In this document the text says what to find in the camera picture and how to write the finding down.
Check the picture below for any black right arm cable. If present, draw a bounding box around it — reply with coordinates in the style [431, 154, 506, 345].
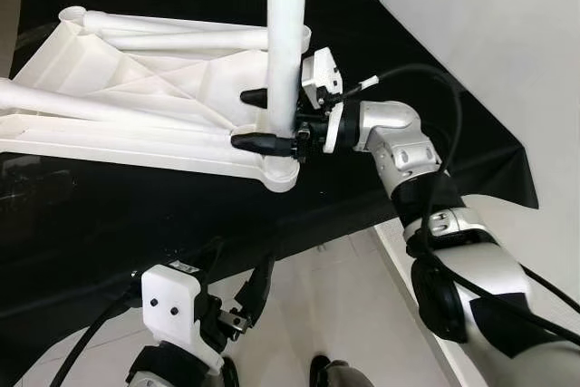
[344, 63, 580, 343]

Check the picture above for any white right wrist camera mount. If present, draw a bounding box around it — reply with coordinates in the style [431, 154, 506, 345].
[299, 47, 347, 154]

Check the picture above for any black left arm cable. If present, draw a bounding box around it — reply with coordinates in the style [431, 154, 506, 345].
[18, 287, 146, 387]

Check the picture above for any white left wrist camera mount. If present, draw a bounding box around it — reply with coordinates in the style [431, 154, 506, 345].
[140, 263, 223, 372]

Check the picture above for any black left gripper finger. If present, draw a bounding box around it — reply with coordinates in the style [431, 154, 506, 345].
[237, 251, 276, 326]

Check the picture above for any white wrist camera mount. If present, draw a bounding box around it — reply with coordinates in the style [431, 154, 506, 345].
[140, 263, 223, 372]
[299, 47, 347, 154]

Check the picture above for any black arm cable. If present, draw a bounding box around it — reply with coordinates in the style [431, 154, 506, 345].
[344, 63, 580, 343]
[18, 287, 146, 387]

